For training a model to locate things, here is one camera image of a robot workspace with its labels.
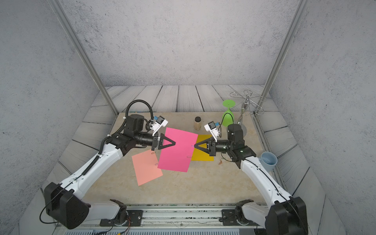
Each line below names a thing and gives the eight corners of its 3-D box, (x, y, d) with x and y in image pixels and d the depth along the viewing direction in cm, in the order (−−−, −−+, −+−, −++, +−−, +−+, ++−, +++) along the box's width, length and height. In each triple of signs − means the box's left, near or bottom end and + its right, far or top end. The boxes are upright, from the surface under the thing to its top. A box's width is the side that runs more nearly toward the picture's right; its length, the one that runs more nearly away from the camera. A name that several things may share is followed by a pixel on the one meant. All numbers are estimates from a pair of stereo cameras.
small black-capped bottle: (195, 131, 112) (195, 121, 104) (194, 126, 115) (194, 117, 107) (200, 130, 113) (201, 120, 105) (199, 126, 116) (200, 116, 108)
